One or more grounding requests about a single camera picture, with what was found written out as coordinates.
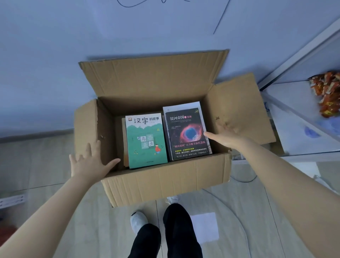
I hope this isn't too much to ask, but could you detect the black nebula cover book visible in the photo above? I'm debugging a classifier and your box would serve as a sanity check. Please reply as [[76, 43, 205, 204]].
[[165, 108, 213, 161]]

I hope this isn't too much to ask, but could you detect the white shelf unit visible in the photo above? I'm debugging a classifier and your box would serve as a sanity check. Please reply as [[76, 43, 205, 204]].
[[257, 16, 340, 188]]

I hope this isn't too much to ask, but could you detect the brown book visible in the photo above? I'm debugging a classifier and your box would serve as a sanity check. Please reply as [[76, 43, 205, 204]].
[[122, 117, 131, 168]]

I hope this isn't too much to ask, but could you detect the person's leg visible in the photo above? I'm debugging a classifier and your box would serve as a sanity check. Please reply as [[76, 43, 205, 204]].
[[127, 223, 162, 258], [163, 203, 204, 258]]

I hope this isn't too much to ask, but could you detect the person's right hand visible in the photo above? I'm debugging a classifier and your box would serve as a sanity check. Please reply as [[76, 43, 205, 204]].
[[203, 120, 250, 152]]

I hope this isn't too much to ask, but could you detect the person's right forearm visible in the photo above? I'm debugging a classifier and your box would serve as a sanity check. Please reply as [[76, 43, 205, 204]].
[[233, 139, 340, 258]]

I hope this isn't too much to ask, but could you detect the pile of orange snack packets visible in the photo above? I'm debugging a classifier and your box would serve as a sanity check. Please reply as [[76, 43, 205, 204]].
[[308, 71, 340, 118]]

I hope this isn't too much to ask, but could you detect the brown cardboard box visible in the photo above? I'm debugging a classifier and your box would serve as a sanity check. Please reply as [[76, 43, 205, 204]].
[[74, 49, 277, 208]]

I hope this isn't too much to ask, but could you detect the green illustrated book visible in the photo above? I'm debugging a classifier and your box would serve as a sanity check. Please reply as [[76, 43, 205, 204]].
[[125, 113, 168, 169]]

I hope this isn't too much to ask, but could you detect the person's left leg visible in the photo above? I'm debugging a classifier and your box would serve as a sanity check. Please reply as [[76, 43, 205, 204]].
[[127, 223, 162, 258]]

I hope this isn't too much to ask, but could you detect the white paper sheet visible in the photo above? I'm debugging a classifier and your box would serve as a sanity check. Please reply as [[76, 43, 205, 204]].
[[190, 212, 220, 245]]

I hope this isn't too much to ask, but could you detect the person's left hand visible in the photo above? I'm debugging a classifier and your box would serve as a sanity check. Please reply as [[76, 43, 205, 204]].
[[69, 140, 121, 183]]

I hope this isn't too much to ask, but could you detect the person's left forearm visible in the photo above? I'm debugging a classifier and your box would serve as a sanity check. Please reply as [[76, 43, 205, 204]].
[[0, 176, 105, 258]]

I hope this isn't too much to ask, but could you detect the person's right leg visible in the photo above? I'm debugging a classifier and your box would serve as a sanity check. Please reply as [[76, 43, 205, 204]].
[[163, 203, 204, 258]]

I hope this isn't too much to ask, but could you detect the black wall cable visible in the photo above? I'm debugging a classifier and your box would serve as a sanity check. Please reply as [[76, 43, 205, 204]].
[[213, 0, 231, 35]]

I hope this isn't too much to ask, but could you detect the person's left white shoe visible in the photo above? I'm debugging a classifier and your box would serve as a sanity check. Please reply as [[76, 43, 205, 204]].
[[130, 211, 149, 235]]

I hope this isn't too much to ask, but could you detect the white floor cable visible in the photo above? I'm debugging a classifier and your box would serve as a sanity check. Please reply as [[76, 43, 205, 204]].
[[202, 188, 251, 258]]

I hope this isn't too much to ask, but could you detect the white power strip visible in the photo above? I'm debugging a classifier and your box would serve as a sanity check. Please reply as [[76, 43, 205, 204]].
[[0, 194, 27, 209]]

